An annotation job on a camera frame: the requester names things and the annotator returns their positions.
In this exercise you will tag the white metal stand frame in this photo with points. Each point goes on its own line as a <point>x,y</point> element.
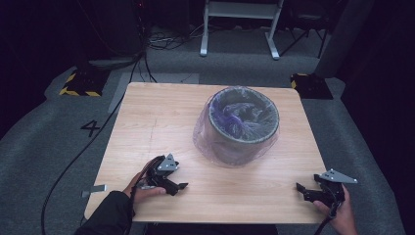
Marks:
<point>239,9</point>

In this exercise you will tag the person's right hand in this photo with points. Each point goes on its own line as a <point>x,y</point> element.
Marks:
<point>344,218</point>

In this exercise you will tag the black yellow striped base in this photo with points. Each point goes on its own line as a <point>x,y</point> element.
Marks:
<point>84,83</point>
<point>311,86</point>

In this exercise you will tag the person's left hand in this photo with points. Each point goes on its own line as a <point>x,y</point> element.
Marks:
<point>147,193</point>

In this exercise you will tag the black tripod stand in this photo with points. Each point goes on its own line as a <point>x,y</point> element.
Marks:
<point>310,29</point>

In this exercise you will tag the purple plastic bag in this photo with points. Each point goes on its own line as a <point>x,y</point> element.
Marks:
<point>235,120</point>

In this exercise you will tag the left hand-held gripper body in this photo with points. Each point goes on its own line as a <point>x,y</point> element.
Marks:
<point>161,174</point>

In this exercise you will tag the grey metal table bracket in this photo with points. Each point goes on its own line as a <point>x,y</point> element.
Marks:
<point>94,190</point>

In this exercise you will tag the grey round stand base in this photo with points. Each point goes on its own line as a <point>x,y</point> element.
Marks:
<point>114,62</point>

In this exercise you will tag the green plastic bin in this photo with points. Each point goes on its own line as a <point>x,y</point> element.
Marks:
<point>228,148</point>

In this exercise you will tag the grey curtain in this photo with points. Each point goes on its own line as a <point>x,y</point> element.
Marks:
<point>342,39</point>

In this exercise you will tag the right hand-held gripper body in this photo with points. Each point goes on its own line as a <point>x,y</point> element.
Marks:
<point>329,192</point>

